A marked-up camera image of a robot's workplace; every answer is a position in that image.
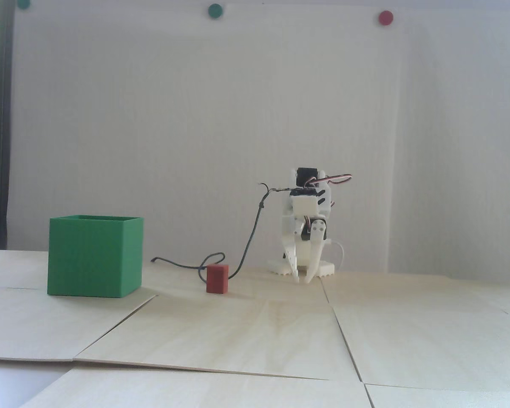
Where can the dark window frame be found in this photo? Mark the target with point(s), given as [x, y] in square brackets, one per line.
[2, 127]

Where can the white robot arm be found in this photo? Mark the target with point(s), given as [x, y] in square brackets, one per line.
[307, 175]

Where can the green round magnet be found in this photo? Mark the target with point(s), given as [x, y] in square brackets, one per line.
[215, 10]
[24, 3]

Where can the red round magnet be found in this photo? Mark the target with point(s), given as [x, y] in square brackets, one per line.
[385, 17]

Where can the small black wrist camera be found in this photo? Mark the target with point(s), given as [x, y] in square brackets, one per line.
[304, 193]

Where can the red block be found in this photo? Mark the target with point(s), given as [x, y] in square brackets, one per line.
[217, 278]

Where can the green open-top box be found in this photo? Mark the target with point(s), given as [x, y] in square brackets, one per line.
[93, 259]

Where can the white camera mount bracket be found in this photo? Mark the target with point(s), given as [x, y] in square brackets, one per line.
[306, 205]

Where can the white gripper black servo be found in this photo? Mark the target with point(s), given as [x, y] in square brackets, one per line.
[309, 236]

